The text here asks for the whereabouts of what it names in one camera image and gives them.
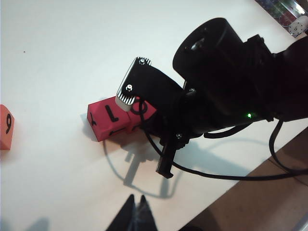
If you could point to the orange foam block M 6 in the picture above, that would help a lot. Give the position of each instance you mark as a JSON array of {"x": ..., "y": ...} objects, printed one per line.
[{"x": 6, "y": 134}]

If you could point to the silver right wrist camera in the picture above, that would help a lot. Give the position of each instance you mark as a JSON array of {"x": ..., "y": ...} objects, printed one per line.
[{"x": 124, "y": 99}]

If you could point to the red foam block letter T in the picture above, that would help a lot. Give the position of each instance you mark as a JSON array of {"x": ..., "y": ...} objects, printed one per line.
[{"x": 102, "y": 120}]

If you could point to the clear box of colourful parts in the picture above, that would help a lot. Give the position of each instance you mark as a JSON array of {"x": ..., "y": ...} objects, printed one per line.
[{"x": 284, "y": 12}]

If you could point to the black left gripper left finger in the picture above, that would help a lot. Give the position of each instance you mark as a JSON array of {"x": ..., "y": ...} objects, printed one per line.
[{"x": 126, "y": 216}]

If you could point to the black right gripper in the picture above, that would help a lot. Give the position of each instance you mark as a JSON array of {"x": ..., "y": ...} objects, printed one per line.
[{"x": 173, "y": 113}]

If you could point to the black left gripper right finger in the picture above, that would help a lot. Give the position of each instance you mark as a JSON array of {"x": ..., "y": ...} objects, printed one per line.
[{"x": 145, "y": 216}]

